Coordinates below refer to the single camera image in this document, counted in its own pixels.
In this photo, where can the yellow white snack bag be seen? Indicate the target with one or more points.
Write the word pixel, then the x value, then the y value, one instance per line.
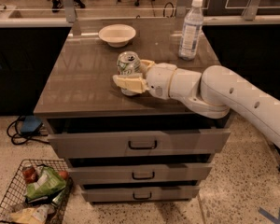
pixel 31 215

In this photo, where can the white paper bowl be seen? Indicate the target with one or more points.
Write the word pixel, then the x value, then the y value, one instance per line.
pixel 117 35

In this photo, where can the blue foot pedal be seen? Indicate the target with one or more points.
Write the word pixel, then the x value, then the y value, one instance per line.
pixel 31 124

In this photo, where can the top grey drawer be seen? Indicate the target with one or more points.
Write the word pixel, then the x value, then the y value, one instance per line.
pixel 136 144

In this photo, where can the red soda can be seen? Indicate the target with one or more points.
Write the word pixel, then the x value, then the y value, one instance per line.
pixel 29 173

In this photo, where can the black wire basket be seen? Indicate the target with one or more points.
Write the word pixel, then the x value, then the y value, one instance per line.
pixel 14 198

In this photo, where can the green chip bag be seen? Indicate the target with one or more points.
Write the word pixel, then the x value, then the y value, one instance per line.
pixel 48 183

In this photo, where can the red apple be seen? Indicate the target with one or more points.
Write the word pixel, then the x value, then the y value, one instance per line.
pixel 63 174

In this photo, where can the bottom grey drawer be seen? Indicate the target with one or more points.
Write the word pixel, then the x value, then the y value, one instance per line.
pixel 140 194

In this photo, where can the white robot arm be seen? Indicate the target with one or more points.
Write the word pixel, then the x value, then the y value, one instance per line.
pixel 211 93

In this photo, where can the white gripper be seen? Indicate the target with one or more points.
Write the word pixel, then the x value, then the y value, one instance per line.
pixel 158 79

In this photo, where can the clear plastic water bottle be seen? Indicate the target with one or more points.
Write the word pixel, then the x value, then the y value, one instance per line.
pixel 192 27

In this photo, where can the grey drawer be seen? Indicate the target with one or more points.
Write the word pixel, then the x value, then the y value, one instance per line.
pixel 136 144
pixel 140 194
pixel 140 173

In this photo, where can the green white 7up can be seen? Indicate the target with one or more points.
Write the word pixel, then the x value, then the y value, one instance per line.
pixel 128 63

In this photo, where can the grey drawer cabinet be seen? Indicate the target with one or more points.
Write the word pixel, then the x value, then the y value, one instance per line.
pixel 81 97

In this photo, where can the middle grey drawer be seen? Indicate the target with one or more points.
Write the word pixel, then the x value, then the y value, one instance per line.
pixel 140 173

